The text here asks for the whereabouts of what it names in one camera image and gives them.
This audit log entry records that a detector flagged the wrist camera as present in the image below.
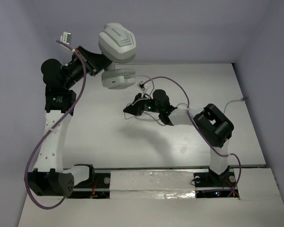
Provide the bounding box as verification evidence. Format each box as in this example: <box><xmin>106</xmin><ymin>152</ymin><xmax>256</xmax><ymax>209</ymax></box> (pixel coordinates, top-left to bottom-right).
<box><xmin>137</xmin><ymin>81</ymin><xmax>149</xmax><ymax>93</ymax></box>
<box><xmin>60</xmin><ymin>32</ymin><xmax>71</xmax><ymax>45</ymax></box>

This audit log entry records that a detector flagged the white headphone cable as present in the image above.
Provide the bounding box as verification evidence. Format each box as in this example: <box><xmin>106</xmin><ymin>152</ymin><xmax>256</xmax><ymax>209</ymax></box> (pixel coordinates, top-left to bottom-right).
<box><xmin>123</xmin><ymin>73</ymin><xmax>249</xmax><ymax>126</ymax></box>

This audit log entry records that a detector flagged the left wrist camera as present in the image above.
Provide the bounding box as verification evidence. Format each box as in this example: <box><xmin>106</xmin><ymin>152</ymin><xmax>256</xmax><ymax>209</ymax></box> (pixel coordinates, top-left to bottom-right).
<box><xmin>60</xmin><ymin>32</ymin><xmax>71</xmax><ymax>45</ymax></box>

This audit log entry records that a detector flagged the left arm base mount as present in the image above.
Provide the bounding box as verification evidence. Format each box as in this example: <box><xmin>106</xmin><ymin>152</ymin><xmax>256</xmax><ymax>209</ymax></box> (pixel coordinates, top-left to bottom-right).
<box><xmin>68</xmin><ymin>164</ymin><xmax>111</xmax><ymax>199</ymax></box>

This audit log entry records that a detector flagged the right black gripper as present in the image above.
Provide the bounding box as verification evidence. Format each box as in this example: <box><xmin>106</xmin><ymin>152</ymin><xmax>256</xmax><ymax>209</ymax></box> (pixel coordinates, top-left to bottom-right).
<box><xmin>124</xmin><ymin>93</ymin><xmax>162</xmax><ymax>116</ymax></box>

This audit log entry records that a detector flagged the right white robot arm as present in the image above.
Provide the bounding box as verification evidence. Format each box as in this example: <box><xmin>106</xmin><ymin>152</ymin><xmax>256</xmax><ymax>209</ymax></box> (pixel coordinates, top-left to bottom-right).
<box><xmin>123</xmin><ymin>89</ymin><xmax>234</xmax><ymax>186</ymax></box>

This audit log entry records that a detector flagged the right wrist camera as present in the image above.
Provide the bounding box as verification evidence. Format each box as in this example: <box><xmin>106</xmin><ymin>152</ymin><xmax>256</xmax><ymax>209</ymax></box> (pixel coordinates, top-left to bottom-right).
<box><xmin>137</xmin><ymin>81</ymin><xmax>149</xmax><ymax>93</ymax></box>

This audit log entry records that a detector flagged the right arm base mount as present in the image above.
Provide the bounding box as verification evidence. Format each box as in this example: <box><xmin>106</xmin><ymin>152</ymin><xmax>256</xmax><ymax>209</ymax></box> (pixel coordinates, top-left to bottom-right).
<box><xmin>190</xmin><ymin>167</ymin><xmax>240</xmax><ymax>199</ymax></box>

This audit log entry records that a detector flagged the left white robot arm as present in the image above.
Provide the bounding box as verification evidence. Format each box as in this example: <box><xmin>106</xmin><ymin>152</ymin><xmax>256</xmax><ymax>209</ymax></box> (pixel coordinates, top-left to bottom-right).
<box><xmin>26</xmin><ymin>46</ymin><xmax>111</xmax><ymax>197</ymax></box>

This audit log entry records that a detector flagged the purple cable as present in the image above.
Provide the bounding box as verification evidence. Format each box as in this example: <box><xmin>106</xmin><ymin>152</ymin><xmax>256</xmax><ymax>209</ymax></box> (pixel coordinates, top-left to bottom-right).
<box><xmin>144</xmin><ymin>76</ymin><xmax>242</xmax><ymax>190</ymax></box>
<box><xmin>25</xmin><ymin>40</ymin><xmax>88</xmax><ymax>210</ymax></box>

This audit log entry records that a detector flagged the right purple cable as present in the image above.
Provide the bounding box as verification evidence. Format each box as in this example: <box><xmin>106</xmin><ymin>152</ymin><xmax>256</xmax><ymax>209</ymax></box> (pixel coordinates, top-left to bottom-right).
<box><xmin>144</xmin><ymin>76</ymin><xmax>242</xmax><ymax>190</ymax></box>

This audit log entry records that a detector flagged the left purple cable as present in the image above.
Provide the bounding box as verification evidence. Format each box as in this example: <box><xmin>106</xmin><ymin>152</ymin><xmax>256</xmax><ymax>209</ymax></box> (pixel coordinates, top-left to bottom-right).
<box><xmin>25</xmin><ymin>40</ymin><xmax>88</xmax><ymax>210</ymax></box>

